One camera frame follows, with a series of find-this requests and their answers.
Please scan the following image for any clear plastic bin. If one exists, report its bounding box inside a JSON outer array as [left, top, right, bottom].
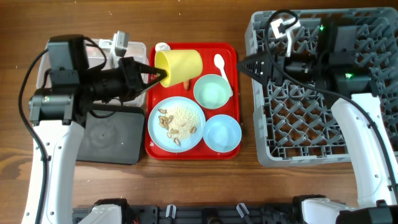
[[36, 39, 149, 107]]

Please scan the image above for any green bowl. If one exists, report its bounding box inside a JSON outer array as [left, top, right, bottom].
[[193, 74, 232, 110]]

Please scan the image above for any grey dishwasher rack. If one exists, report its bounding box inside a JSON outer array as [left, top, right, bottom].
[[252, 7, 397, 167]]

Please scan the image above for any white plastic spoon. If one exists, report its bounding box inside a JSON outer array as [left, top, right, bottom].
[[214, 54, 233, 97]]

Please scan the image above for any red serving tray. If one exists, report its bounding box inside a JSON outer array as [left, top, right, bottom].
[[145, 42, 241, 160]]

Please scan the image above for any white tissue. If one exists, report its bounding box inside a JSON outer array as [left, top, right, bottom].
[[155, 42, 171, 52]]

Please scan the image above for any yellow cup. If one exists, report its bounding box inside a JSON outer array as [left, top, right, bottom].
[[155, 50, 203, 88]]

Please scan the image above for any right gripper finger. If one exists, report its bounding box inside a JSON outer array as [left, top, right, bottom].
[[237, 52, 269, 70], [241, 68, 280, 86]]

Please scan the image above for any black tray bin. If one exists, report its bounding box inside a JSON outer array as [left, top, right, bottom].
[[77, 105, 145, 165]]

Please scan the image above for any light blue plate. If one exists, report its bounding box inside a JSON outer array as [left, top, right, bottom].
[[147, 96, 206, 153]]

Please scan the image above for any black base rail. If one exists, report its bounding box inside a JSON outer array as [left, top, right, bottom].
[[71, 202, 299, 224]]

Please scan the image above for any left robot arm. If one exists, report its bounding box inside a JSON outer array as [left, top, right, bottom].
[[22, 34, 167, 223]]

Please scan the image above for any light blue bowl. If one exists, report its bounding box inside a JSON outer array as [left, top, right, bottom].
[[203, 114, 242, 153]]

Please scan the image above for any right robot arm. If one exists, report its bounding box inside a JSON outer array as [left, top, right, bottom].
[[237, 18, 397, 223]]

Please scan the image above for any orange carrot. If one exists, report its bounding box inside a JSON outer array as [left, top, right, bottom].
[[183, 80, 190, 90]]

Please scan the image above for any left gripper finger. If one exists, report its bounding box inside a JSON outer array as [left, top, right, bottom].
[[138, 75, 167, 95], [137, 63, 167, 77]]

